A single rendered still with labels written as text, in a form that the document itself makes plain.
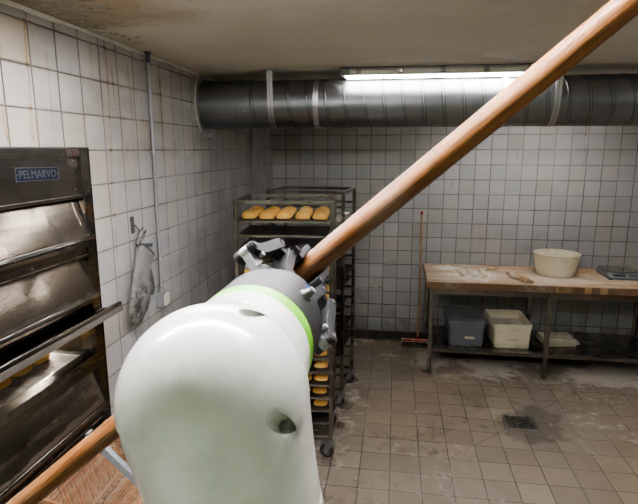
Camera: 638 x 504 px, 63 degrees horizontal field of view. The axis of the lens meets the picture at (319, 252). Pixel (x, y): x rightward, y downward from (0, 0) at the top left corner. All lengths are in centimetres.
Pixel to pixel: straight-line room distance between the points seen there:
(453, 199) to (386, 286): 118
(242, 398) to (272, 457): 4
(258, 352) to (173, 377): 4
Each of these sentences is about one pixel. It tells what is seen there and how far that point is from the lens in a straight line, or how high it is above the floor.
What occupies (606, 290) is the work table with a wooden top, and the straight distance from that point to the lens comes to 523.
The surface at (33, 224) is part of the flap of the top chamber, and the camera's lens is 223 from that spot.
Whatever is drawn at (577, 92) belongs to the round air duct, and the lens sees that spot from 365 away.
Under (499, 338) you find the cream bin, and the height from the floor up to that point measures 33.
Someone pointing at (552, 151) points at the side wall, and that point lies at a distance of 579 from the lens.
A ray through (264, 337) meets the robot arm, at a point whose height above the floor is 200.
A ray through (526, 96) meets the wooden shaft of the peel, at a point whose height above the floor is 215.
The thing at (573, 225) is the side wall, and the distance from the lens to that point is 591.
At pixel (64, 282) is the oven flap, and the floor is 156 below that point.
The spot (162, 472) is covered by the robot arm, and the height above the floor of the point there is 194.
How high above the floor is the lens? 210
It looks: 11 degrees down
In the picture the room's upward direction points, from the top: straight up
